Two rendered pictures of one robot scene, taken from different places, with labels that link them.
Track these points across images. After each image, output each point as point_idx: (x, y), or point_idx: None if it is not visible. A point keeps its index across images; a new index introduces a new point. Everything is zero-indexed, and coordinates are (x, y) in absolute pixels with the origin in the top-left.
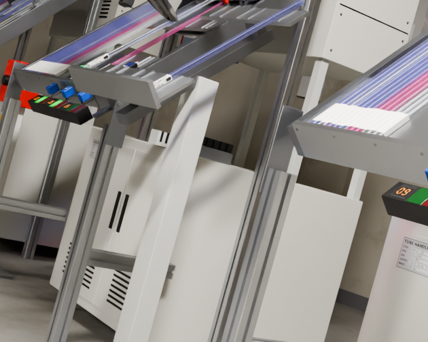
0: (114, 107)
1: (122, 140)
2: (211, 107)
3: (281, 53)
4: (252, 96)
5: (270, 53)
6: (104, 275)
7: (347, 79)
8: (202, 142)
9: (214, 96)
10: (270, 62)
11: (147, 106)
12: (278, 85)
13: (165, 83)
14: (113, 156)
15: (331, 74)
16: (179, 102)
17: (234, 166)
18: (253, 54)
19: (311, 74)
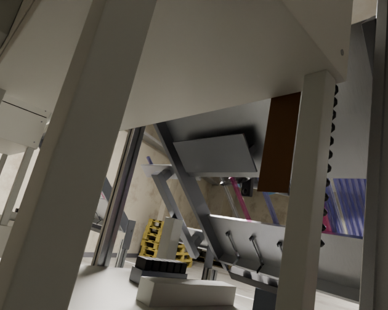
0: (213, 257)
1: (202, 274)
2: (162, 230)
3: (140, 126)
4: (146, 31)
5: (153, 122)
6: None
7: (18, 72)
8: (157, 251)
9: (164, 224)
10: (147, 76)
11: (181, 243)
12: (130, 184)
13: None
14: None
15: (44, 77)
16: (179, 237)
17: (124, 277)
18: (180, 107)
19: (48, 41)
